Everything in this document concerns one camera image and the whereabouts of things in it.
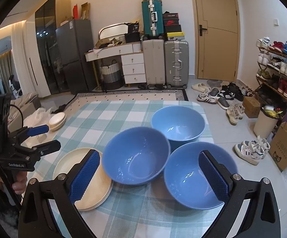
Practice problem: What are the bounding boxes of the patterned floor rug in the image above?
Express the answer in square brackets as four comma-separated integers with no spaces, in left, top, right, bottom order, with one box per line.
[64,89,188,113]

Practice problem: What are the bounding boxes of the white plastic bag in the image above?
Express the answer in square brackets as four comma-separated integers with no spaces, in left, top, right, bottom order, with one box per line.
[24,107,52,127]

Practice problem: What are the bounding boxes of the tan wooden door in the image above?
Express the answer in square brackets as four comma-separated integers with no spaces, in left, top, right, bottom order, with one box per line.
[193,0,240,82]

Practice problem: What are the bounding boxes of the dark grey refrigerator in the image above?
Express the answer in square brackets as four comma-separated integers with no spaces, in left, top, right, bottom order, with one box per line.
[56,19,97,94]

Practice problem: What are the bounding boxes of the white trash bin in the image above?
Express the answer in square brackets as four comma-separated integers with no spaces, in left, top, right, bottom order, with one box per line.
[253,105,279,139]

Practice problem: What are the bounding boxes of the cardboard box with cat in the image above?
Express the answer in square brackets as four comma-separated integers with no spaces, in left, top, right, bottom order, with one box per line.
[269,122,287,172]

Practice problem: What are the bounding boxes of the white vanity desk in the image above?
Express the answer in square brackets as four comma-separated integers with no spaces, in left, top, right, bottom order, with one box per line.
[85,42,146,85]

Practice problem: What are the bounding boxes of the woven laundry basket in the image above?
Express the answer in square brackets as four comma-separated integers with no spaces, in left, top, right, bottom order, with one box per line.
[100,59,123,90]

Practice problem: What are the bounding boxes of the large cream plate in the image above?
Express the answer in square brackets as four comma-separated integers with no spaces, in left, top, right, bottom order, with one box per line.
[53,148,113,211]

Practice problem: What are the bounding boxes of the shoe rack with shoes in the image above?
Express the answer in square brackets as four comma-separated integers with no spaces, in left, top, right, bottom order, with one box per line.
[253,36,287,102]

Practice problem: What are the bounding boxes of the silver suitcase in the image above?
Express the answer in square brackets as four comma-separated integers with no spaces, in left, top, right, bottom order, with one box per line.
[165,40,189,89]

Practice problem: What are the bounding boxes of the white sneaker pair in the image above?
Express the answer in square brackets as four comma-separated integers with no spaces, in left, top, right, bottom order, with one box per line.
[233,136,270,165]

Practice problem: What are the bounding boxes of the left hand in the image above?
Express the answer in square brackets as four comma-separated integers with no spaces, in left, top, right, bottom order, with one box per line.
[0,171,27,195]

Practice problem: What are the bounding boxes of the oval vanity mirror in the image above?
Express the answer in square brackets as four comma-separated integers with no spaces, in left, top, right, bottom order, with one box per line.
[98,23,128,39]

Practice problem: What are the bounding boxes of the cream bowl under white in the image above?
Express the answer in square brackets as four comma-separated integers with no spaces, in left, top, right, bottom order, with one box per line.
[49,118,66,132]

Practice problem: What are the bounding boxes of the beige suitcase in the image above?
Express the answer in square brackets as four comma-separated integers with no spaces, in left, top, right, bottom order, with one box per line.
[142,39,166,85]

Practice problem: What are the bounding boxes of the small brown cardboard box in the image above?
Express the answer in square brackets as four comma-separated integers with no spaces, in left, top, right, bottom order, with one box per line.
[242,96,261,118]

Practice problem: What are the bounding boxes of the teal suitcase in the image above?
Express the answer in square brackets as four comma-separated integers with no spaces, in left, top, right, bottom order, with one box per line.
[142,0,165,39]

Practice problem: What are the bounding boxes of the white small bowl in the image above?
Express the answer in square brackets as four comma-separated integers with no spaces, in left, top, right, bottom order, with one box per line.
[49,112,66,127]

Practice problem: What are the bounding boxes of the black cable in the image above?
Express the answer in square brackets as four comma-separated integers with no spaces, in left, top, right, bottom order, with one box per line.
[0,104,25,211]

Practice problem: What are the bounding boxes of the stacked shoe boxes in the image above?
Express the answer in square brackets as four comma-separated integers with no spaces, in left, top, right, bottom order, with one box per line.
[163,11,185,41]

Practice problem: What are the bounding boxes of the blue bowl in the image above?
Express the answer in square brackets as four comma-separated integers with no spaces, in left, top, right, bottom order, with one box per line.
[150,105,206,151]
[102,127,171,185]
[164,142,238,210]

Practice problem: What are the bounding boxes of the teal plaid tablecloth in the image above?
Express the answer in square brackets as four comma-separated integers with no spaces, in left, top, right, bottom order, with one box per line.
[29,100,220,237]

